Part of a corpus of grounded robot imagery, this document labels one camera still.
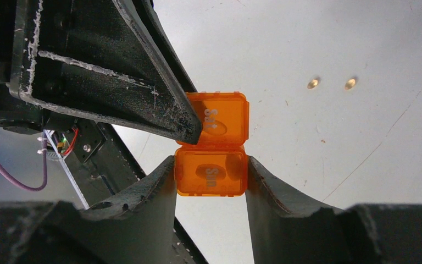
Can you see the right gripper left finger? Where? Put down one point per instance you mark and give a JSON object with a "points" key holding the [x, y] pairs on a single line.
{"points": [[133, 226]]}

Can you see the orange pill organizer box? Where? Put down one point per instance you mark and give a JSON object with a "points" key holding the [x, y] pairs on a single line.
{"points": [[218, 164]]}

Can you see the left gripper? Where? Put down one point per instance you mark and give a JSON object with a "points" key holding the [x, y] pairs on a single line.
{"points": [[107, 61]]}

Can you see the small pill on table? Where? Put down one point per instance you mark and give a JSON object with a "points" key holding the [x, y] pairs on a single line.
{"points": [[313, 83], [351, 83]]}

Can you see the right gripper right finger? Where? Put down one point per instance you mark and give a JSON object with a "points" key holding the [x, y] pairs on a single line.
{"points": [[288, 226]]}

